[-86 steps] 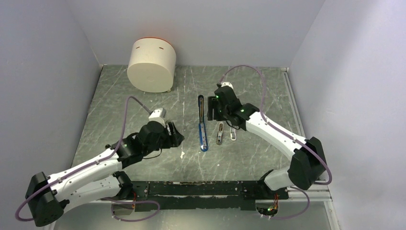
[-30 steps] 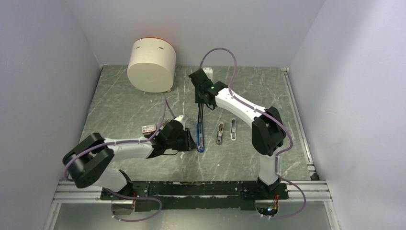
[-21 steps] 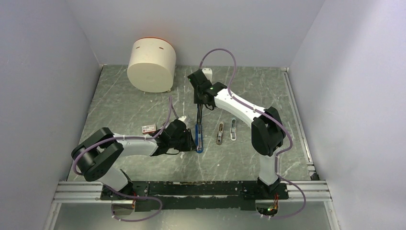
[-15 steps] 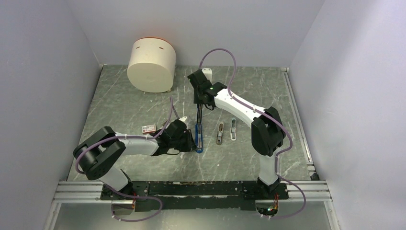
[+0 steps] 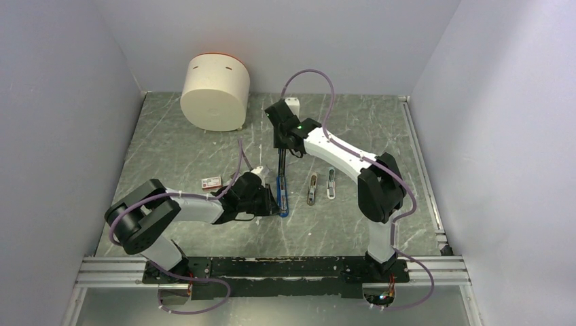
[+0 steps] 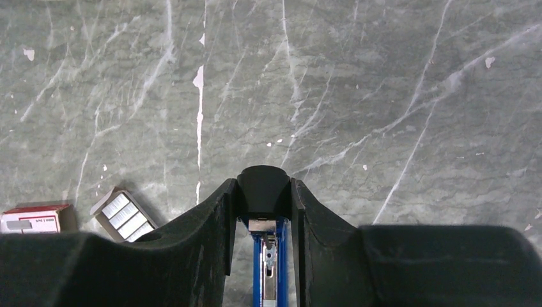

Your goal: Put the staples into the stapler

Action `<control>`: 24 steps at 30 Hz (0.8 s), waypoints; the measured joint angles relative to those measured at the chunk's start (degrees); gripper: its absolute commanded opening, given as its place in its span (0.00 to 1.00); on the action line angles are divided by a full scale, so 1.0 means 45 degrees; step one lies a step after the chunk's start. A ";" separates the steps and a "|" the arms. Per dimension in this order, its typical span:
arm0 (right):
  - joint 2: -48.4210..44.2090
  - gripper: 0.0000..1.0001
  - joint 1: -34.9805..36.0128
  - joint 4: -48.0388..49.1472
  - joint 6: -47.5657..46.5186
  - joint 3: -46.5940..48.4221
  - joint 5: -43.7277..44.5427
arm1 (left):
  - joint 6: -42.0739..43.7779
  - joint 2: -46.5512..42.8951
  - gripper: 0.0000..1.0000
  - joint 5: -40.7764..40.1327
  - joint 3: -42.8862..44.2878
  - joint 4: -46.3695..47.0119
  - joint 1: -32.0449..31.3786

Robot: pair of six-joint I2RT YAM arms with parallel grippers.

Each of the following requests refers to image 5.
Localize red white staple box sleeve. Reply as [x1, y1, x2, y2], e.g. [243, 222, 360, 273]
[200, 176, 223, 192]

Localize beige small stapler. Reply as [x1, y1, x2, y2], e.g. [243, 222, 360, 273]
[306, 173, 318, 206]

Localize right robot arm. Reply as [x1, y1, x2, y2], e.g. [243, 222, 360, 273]
[264, 99, 407, 281]

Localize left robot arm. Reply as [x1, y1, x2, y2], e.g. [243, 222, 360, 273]
[104, 172, 280, 285]

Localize white cylindrical container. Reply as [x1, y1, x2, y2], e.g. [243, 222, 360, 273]
[180, 52, 250, 132]

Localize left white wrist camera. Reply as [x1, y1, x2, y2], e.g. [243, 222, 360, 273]
[250, 166, 271, 184]

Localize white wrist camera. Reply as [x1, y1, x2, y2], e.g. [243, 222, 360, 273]
[285, 97, 300, 116]
[250, 166, 271, 184]

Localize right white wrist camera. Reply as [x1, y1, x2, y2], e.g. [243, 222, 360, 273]
[285, 97, 300, 116]

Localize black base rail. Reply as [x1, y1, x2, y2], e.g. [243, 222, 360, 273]
[142, 256, 410, 300]

